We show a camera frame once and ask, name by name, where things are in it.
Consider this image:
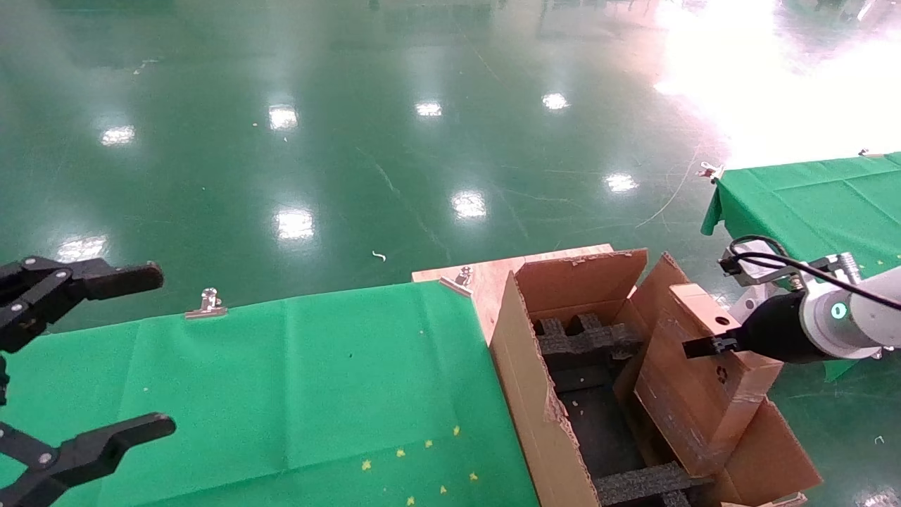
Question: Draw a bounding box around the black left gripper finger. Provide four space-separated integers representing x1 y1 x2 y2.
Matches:
0 257 165 353
0 413 177 507

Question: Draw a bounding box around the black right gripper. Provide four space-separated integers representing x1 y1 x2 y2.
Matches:
683 292 821 365

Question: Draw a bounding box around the black foam bar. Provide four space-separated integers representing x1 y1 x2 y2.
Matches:
548 366 620 395

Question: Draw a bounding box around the white floor stand post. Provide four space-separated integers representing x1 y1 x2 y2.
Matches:
725 282 775 325

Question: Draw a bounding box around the black foam strip insert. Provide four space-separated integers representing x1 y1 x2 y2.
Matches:
593 461 715 507

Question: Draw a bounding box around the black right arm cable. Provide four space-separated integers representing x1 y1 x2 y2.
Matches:
729 236 901 311

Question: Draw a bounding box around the large open cardboard carton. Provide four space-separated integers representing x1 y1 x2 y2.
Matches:
488 248 824 507

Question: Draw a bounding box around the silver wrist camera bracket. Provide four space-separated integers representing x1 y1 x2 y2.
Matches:
718 239 861 289

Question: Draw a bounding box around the small brown cardboard box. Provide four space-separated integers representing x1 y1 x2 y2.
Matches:
634 282 784 478

